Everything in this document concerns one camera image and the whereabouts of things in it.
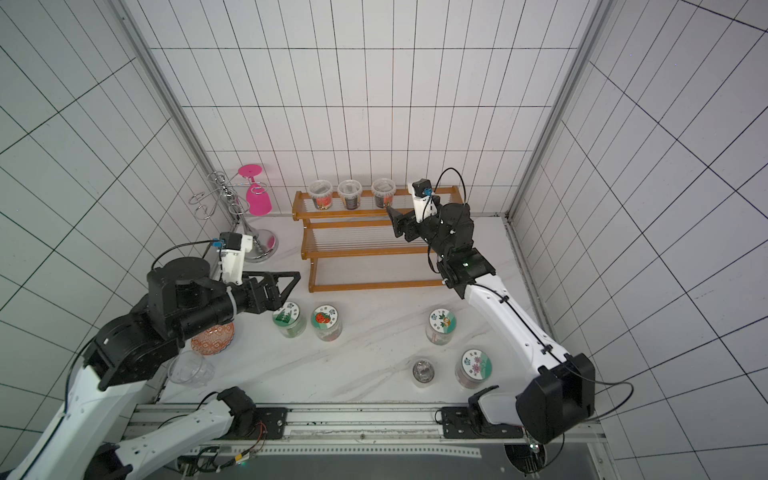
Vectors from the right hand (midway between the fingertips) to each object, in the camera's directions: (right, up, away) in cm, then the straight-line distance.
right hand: (391, 201), depth 71 cm
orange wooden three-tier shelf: (-12, -11, +19) cm, 25 cm away
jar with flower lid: (+14, -33, +11) cm, 38 cm away
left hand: (-23, -19, -11) cm, 31 cm away
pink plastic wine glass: (-46, +5, +30) cm, 55 cm away
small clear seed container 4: (+9, -44, +6) cm, 45 cm away
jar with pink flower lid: (+21, -42, +3) cm, 47 cm away
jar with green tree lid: (-29, -32, +12) cm, 45 cm away
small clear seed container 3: (-2, +4, +9) cm, 10 cm away
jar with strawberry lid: (-18, -33, +11) cm, 39 cm away
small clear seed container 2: (-19, +4, +9) cm, 21 cm away
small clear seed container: (-11, +3, +9) cm, 14 cm away
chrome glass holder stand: (-50, +3, +18) cm, 53 cm away
